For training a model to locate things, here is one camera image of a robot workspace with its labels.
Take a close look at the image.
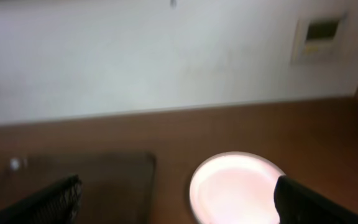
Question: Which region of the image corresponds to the white plate top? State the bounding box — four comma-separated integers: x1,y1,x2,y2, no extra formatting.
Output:
188,152,285,224

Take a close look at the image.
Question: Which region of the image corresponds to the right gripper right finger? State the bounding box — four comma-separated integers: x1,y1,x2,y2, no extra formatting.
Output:
273,175,358,224

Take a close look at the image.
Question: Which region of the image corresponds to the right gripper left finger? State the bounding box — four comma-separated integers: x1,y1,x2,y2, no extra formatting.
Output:
0,175,82,224

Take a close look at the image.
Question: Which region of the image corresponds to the brown serving tray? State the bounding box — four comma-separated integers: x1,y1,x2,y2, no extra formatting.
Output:
0,152,156,224

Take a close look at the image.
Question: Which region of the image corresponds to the white wall socket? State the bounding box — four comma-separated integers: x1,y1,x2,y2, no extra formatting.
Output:
290,12,348,64

